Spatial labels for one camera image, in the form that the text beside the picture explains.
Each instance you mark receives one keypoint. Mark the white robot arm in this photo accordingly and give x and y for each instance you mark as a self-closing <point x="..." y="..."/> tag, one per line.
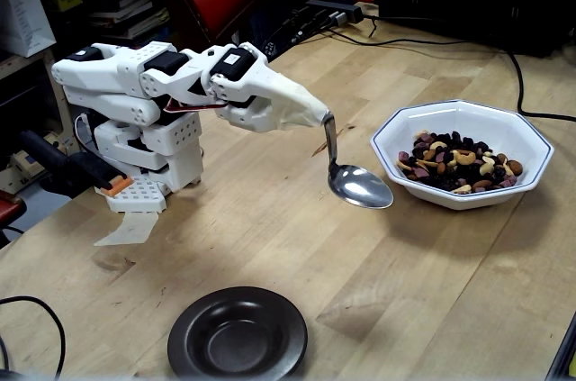
<point x="108" y="102"/>

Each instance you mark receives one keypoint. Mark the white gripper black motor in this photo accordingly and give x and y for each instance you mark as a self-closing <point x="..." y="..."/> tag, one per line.
<point x="270" y="94"/>

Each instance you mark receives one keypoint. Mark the nut and raisin mix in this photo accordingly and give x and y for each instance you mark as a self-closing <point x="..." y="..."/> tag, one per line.
<point x="450" y="169"/>

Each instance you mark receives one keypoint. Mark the black power strip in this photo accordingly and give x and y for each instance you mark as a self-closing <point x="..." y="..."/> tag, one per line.
<point x="333" y="6"/>

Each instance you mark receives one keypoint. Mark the white octagonal bowl blue rim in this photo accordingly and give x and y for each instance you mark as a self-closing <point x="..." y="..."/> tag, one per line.
<point x="450" y="115"/>

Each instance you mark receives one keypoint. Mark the bent metal spoon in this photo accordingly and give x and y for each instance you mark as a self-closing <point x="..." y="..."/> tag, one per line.
<point x="360" y="187"/>

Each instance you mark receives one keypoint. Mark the beige tape piece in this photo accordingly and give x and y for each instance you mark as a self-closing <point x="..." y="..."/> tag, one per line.
<point x="130" y="230"/>

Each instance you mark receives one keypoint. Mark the white paper bag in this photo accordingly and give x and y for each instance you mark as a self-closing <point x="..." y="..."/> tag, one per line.
<point x="22" y="16"/>

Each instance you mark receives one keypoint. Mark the dark brown round plate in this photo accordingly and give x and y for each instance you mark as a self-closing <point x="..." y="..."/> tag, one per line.
<point x="238" y="345"/>

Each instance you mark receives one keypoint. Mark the beige masking tape wrap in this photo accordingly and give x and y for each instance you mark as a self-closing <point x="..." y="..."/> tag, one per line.
<point x="299" y="104"/>

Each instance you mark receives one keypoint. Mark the red stool seat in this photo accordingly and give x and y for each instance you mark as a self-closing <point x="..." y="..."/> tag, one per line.
<point x="9" y="210"/>

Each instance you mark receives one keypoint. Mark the black clamp orange tip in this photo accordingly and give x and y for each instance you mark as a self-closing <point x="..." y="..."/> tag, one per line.
<point x="67" y="169"/>

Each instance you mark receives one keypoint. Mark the stack of books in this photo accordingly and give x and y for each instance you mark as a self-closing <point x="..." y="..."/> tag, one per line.
<point x="130" y="16"/>

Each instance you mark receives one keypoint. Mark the wooden shelf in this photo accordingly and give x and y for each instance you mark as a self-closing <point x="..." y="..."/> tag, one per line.
<point x="56" y="97"/>

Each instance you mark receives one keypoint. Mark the yellow small package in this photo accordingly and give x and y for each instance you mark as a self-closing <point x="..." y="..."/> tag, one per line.
<point x="67" y="0"/>

